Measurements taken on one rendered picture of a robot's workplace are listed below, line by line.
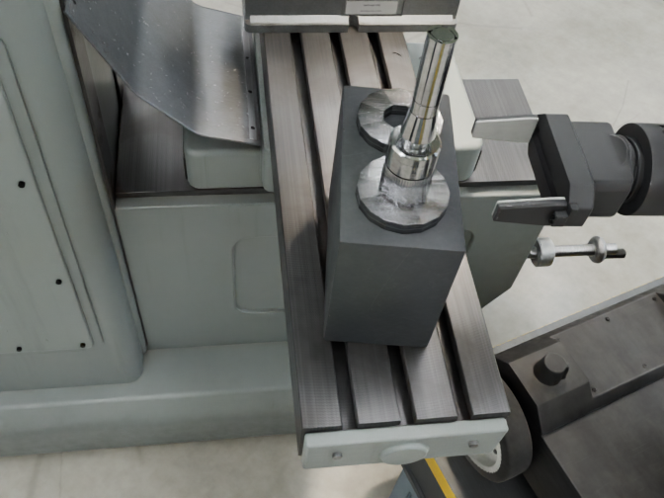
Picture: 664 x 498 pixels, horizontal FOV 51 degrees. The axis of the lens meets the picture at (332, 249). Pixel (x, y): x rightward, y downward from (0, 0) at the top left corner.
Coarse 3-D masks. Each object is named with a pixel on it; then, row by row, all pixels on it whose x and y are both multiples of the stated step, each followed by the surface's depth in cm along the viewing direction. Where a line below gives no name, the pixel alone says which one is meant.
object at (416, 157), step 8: (392, 136) 62; (400, 136) 62; (392, 144) 62; (400, 144) 62; (432, 144) 62; (440, 144) 62; (392, 152) 62; (400, 152) 61; (408, 152) 61; (416, 152) 61; (424, 152) 61; (432, 152) 61; (400, 160) 61; (408, 160) 61; (416, 160) 61; (424, 160) 61; (432, 160) 62
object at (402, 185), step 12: (384, 168) 64; (396, 168) 62; (408, 168) 62; (420, 168) 62; (432, 168) 63; (384, 180) 65; (396, 180) 64; (408, 180) 63; (420, 180) 63; (384, 192) 66; (396, 192) 65; (408, 192) 64; (420, 192) 65; (396, 204) 66; (408, 204) 66
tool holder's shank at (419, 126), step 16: (432, 32) 53; (448, 32) 53; (432, 48) 53; (448, 48) 53; (432, 64) 54; (448, 64) 54; (416, 80) 57; (432, 80) 55; (416, 96) 57; (432, 96) 57; (416, 112) 58; (432, 112) 58; (400, 128) 61; (416, 128) 59; (432, 128) 60; (416, 144) 61
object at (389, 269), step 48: (384, 96) 75; (336, 144) 82; (384, 144) 71; (336, 192) 74; (432, 192) 67; (336, 240) 68; (384, 240) 65; (432, 240) 65; (336, 288) 70; (384, 288) 70; (432, 288) 70; (336, 336) 78; (384, 336) 78
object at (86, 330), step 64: (0, 0) 79; (64, 0) 86; (0, 64) 85; (64, 64) 90; (0, 128) 92; (64, 128) 96; (0, 192) 101; (64, 192) 105; (0, 256) 113; (64, 256) 115; (0, 320) 126; (64, 320) 129; (128, 320) 138; (0, 384) 145; (64, 384) 147
